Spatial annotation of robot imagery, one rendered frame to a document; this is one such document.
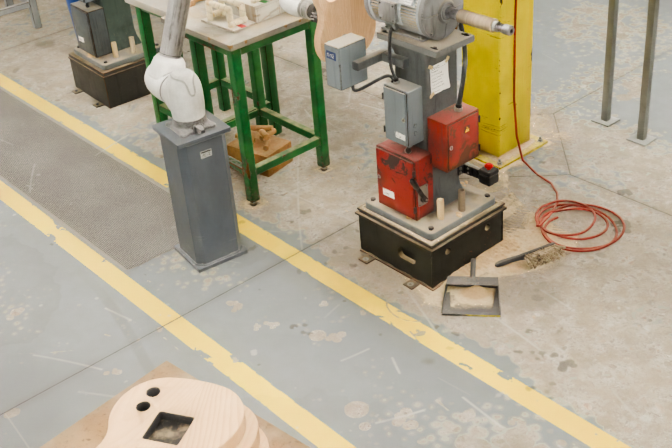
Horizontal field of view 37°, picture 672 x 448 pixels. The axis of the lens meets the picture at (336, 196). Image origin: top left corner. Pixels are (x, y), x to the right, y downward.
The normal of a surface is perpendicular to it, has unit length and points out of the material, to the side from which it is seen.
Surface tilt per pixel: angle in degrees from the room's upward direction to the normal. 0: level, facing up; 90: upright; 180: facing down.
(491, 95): 90
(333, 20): 92
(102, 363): 0
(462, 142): 90
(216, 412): 0
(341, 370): 0
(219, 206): 90
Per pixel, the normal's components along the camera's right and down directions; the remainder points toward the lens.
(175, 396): -0.07, -0.86
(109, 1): 0.62, 0.36
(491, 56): -0.75, 0.39
